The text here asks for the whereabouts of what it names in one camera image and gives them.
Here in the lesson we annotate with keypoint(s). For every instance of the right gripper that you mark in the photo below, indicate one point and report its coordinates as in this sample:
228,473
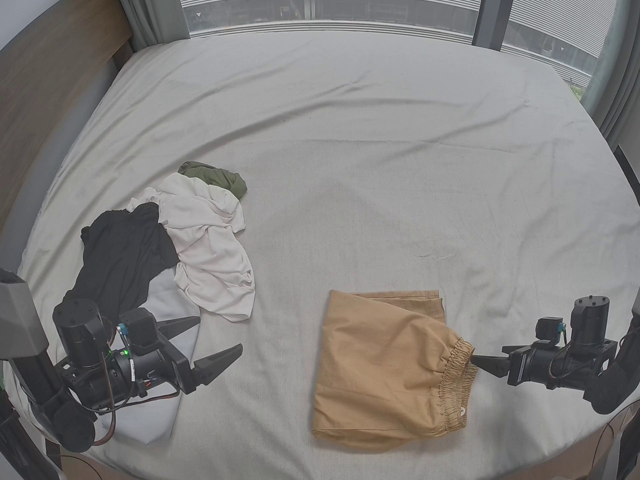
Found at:
532,365

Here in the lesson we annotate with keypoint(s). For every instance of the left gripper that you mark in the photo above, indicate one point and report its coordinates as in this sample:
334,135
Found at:
160,368

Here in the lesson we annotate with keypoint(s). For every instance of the tan shorts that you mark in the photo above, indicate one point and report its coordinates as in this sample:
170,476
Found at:
380,368

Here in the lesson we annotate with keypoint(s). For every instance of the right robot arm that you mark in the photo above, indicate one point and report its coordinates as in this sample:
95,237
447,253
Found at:
592,318

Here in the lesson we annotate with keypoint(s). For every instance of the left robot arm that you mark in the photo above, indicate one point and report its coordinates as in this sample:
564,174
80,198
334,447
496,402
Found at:
75,318

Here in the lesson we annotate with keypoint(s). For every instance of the bed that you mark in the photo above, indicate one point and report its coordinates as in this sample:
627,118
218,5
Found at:
375,118

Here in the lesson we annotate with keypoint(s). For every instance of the pale blue garment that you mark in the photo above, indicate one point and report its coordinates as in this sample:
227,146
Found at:
145,418

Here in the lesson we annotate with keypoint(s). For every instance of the white garment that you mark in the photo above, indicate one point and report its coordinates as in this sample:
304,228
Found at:
210,253

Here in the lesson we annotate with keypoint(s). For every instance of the black garment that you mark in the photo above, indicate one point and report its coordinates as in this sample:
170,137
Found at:
125,253

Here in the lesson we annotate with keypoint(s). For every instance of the olive green garment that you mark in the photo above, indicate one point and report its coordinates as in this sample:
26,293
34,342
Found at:
215,175

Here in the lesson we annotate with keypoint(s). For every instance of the grey-green curtain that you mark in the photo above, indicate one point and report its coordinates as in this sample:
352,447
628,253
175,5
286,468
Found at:
617,68
145,8

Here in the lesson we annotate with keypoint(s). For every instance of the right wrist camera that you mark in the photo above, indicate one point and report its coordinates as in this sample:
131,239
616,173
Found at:
549,328

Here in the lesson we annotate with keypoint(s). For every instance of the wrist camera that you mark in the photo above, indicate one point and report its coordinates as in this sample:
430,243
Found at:
140,325
549,328

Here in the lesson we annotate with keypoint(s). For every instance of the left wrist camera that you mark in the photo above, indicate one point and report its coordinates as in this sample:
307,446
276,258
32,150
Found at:
140,325

